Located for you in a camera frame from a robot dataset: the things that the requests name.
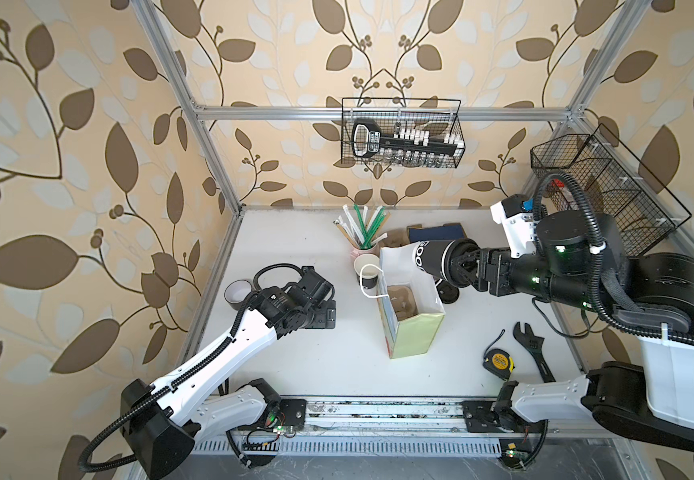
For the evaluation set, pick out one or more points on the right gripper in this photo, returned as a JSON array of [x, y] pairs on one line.
[[498, 260]]

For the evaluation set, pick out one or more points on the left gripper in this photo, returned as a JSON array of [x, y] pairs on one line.
[[328, 316]]

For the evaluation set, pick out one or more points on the black plastic cup lid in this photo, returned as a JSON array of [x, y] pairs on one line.
[[448, 293]]

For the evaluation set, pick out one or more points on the white green paper bag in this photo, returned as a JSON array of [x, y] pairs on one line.
[[413, 336]]

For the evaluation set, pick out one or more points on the black paper coffee cup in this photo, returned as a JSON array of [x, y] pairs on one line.
[[434, 258]]

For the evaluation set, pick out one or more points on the brown pulp cup carrier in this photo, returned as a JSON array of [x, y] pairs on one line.
[[396, 238]]

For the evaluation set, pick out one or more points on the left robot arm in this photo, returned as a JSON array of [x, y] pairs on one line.
[[161, 422]]

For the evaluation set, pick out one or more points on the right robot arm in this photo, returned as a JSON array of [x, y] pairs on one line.
[[652, 402]]

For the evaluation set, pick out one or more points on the remaining black paper cup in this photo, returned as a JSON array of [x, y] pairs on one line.
[[367, 269]]

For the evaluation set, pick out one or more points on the pink straw holder cup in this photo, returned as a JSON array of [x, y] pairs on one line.
[[356, 252]]

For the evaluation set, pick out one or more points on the grey tape roll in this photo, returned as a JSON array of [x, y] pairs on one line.
[[236, 293]]

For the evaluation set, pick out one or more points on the white wrapped straw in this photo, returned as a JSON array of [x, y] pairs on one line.
[[352, 227]]

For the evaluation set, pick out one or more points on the black wrench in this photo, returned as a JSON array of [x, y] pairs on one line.
[[523, 333]]

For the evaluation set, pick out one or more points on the yellow tape measure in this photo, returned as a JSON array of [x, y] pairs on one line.
[[499, 363]]

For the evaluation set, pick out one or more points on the black tool in basket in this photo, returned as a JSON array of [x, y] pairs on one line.
[[367, 140]]

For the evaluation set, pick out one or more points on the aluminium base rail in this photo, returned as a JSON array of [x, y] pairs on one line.
[[366, 426]]

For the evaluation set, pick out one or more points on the back wire basket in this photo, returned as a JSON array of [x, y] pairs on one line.
[[435, 115]]

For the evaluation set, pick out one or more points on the wire basket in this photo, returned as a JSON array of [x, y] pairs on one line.
[[618, 183], [435, 115]]

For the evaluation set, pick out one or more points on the right wire basket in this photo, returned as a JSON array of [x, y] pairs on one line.
[[618, 183]]

